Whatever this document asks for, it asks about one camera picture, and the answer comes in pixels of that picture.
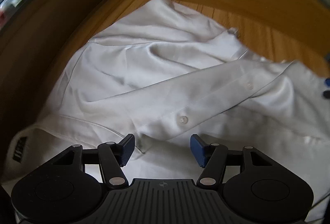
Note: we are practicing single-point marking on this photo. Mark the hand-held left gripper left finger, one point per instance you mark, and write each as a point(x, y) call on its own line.
point(127, 148)

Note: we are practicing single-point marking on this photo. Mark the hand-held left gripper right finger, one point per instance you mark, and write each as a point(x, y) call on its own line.
point(197, 150)

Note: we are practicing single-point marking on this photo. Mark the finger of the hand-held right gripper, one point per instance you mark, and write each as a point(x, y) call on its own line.
point(327, 88)

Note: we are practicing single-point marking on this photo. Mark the white shirt with black label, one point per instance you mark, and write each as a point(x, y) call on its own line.
point(154, 71)

